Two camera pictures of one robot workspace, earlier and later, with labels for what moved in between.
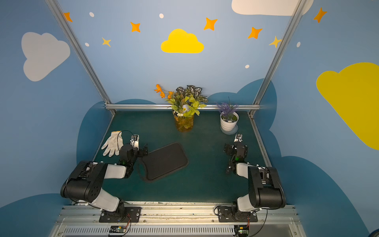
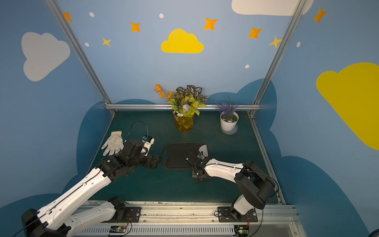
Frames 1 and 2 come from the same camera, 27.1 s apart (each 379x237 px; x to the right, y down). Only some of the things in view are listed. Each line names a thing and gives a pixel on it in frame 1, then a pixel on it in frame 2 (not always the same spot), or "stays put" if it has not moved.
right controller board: [241, 230] stays put
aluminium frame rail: [121, 106] stays put
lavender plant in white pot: [229, 117] stays put
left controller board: [117, 229] stays put
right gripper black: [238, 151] -> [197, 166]
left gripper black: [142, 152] -> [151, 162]
